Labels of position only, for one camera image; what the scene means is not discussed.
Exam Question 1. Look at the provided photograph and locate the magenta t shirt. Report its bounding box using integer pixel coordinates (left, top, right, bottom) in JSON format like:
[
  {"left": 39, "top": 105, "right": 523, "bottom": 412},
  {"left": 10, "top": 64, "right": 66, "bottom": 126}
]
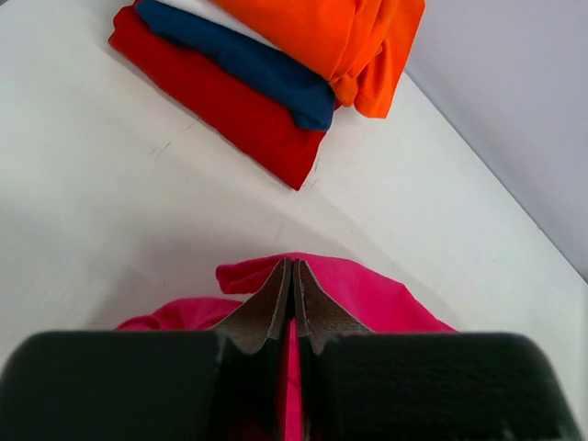
[{"left": 117, "top": 253, "right": 455, "bottom": 440}]

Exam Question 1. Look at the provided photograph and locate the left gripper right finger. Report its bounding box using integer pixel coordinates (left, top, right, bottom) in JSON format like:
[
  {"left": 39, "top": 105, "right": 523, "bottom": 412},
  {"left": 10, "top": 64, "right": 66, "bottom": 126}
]
[{"left": 292, "top": 260, "right": 582, "bottom": 440}]

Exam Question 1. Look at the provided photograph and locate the red folded t shirt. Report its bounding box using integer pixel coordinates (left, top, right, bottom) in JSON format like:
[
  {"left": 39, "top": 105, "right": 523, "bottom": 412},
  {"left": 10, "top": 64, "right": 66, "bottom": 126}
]
[{"left": 108, "top": 6, "right": 325, "bottom": 190}]

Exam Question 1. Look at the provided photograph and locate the orange folded t shirt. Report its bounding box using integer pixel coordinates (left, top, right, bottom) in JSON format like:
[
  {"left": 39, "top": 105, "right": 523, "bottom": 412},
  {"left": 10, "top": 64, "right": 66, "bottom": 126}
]
[{"left": 218, "top": 0, "right": 425, "bottom": 119}]

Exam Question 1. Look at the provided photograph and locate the blue folded t shirt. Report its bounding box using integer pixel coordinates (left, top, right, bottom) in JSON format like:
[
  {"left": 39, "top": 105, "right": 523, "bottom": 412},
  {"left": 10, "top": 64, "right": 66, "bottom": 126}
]
[{"left": 136, "top": 1, "right": 335, "bottom": 131}]

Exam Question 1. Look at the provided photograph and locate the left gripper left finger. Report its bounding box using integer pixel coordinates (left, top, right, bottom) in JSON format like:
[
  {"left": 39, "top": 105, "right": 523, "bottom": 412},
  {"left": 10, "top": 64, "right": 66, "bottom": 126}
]
[{"left": 1, "top": 259, "right": 292, "bottom": 440}]

